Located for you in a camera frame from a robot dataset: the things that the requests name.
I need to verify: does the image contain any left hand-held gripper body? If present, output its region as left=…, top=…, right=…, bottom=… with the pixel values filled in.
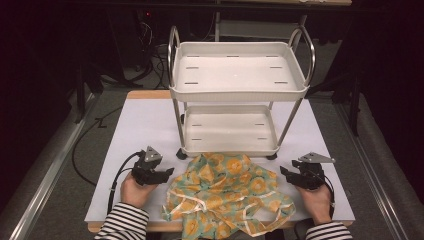
left=131, top=145, right=164, bottom=186

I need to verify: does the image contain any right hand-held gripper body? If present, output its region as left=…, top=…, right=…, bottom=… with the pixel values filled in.
left=291, top=152, right=336, bottom=191

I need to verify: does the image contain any green yellow floral cloth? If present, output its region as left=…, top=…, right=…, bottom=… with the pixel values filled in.
left=161, top=152, right=297, bottom=240

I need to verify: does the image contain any person's left hand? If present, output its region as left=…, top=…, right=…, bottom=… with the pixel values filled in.
left=119, top=172, right=158, bottom=210

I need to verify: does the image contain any white table mat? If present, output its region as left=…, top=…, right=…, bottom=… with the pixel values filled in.
left=84, top=98, right=356, bottom=224

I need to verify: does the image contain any person's dark clothed leg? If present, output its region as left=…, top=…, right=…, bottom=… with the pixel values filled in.
left=293, top=218, right=315, bottom=240

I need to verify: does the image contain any wooden table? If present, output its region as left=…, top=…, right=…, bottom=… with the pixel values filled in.
left=87, top=89, right=356, bottom=234

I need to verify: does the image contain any dark metal stand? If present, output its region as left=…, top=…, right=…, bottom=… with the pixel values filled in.
left=331, top=71, right=363, bottom=137
left=73, top=61, right=105, bottom=125

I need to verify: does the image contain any white two-tier metal cart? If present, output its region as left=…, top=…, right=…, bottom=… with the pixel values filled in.
left=166, top=24, right=317, bottom=162

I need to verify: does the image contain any right hand-held gripper black cable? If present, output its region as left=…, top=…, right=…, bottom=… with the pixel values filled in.
left=313, top=171, right=336, bottom=219

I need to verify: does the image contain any hand-held gripper black cable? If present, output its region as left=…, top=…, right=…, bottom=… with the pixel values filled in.
left=313, top=171, right=336, bottom=219
left=106, top=151, right=144, bottom=215

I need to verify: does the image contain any left hand-held gripper black cable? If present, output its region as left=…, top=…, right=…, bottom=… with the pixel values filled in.
left=106, top=151, right=144, bottom=215

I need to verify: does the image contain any aluminium floor rail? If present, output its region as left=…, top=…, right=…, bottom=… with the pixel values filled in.
left=335, top=102, right=403, bottom=240
left=9, top=93, right=98, bottom=240

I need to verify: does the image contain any black cable on floor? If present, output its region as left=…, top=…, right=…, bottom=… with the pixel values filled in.
left=71, top=105, right=125, bottom=188

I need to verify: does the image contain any tangle of dark cables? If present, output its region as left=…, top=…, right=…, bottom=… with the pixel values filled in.
left=134, top=18, right=172, bottom=89

